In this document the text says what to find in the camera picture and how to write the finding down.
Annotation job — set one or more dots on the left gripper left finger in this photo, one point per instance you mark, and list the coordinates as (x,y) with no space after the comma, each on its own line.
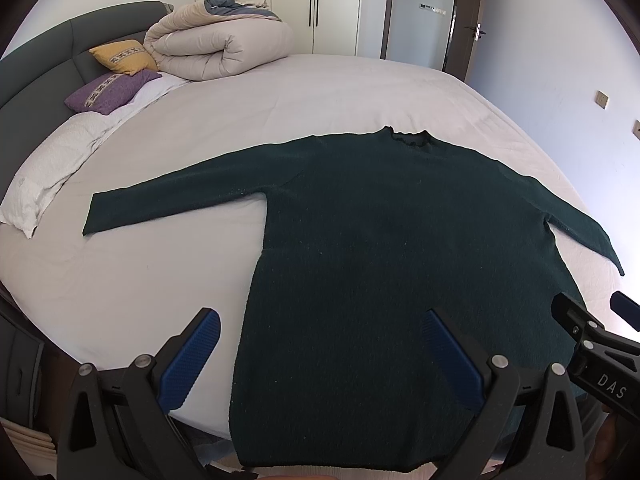
(117,423)

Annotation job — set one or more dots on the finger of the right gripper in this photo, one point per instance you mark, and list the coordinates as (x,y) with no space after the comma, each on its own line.
(626,309)
(576,320)

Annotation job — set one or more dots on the rolled beige duvet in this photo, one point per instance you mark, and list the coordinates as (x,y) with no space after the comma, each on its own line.
(212,39)

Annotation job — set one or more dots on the upper wall switch plate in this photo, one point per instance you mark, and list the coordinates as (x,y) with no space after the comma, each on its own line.
(601,99)

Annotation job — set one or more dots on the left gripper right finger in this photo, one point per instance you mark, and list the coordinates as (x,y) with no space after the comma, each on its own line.
(526,422)

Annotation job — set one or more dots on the yellow patterned cushion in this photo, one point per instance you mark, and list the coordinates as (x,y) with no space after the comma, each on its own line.
(124,57)

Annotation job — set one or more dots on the dark green knit sweater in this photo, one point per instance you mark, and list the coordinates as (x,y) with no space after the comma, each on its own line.
(364,234)

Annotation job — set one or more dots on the purple patterned cushion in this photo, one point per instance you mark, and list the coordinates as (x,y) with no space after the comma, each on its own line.
(108,92)

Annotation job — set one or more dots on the black bedside cabinet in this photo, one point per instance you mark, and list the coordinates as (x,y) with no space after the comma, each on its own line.
(25,380)

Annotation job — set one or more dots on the white pillow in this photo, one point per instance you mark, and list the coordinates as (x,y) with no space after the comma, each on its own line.
(68,147)

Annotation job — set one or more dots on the dark grey upholstered headboard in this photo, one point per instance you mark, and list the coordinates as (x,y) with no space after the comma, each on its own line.
(37,77)

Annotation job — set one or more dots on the dark brown door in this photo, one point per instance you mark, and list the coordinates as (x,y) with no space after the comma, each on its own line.
(466,34)

